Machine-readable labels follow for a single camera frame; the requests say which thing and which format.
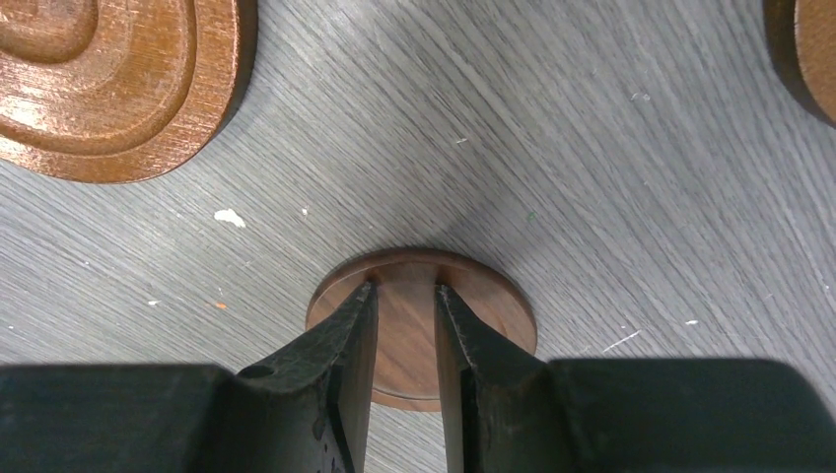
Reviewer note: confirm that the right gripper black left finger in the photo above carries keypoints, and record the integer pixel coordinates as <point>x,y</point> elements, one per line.
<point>305,408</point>

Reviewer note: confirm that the dark walnut wooden coaster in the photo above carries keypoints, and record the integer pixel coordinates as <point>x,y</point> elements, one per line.
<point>406,372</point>

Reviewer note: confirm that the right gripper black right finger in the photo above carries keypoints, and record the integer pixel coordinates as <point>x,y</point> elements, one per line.
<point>504,410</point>

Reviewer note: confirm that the light brown wooden coaster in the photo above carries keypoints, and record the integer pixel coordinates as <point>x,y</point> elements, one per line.
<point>120,91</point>

